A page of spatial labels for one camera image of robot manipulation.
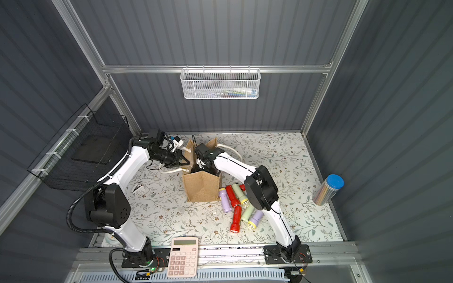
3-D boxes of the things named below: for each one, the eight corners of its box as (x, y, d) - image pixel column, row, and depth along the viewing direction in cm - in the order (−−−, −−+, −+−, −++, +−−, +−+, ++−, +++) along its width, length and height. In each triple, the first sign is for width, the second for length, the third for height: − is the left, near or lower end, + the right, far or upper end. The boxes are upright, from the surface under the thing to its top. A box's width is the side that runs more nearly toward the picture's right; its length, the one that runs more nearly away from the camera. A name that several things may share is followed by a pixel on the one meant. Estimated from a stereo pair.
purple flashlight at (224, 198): (224, 213, 87) (224, 211, 84) (218, 191, 94) (218, 188, 92) (231, 211, 88) (231, 208, 85) (225, 189, 95) (224, 186, 92)
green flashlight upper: (242, 206, 90) (242, 203, 87) (232, 187, 97) (232, 184, 94) (248, 203, 91) (249, 200, 88) (238, 184, 98) (238, 181, 95)
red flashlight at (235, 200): (233, 208, 88) (233, 206, 86) (224, 189, 95) (224, 187, 93) (240, 205, 89) (241, 203, 87) (231, 186, 96) (231, 184, 94)
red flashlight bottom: (229, 232, 82) (229, 230, 79) (234, 206, 89) (234, 204, 87) (238, 233, 81) (239, 232, 79) (242, 208, 89) (242, 206, 87)
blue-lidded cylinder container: (313, 205, 90) (330, 187, 74) (309, 193, 94) (325, 174, 79) (326, 205, 90) (346, 187, 74) (322, 193, 94) (340, 174, 79)
